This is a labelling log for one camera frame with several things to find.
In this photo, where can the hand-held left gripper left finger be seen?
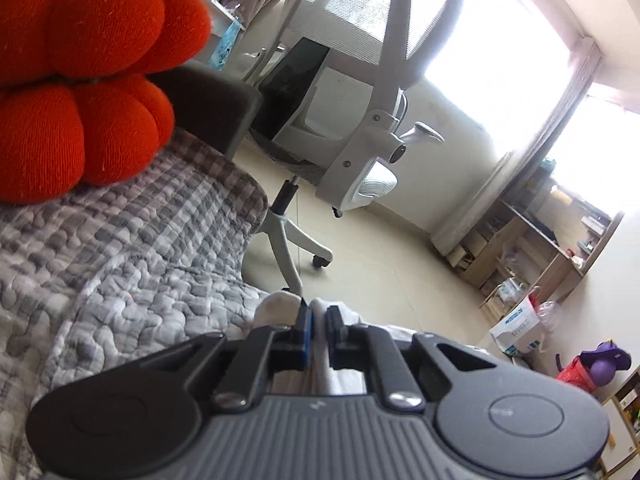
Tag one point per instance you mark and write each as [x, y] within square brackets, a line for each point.
[306, 340]

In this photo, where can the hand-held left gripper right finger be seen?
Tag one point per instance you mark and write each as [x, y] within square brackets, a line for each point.
[334, 342]

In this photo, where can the white bear print sweatshirt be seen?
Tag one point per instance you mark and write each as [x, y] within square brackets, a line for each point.
[280, 307]

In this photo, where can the white office chair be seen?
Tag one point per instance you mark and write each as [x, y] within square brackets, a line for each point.
[360, 160]

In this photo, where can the white cardboard box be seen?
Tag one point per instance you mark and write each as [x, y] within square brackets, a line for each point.
[520, 325]

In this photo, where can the grey quilted blanket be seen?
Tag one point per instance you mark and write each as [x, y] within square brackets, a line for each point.
[125, 260]

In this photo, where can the clear plastic bag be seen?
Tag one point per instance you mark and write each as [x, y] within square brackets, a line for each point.
[549, 317]

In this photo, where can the red patterned bag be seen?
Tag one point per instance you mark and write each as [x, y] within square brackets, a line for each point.
[575, 375]

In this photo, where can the black computer case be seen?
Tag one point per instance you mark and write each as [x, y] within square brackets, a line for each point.
[295, 85]

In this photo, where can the beige curtain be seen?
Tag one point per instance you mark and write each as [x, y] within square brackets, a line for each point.
[525, 160]

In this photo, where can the purple toy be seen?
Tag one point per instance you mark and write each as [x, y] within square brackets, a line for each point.
[605, 365]

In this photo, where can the wooden shelf desk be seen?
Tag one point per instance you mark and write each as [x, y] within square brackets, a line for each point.
[602, 240]

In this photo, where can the white wooden cabinet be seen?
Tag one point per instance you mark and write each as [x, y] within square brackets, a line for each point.
[620, 425]

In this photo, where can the light blue patterned bag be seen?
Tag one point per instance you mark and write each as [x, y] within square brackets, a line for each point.
[225, 47]

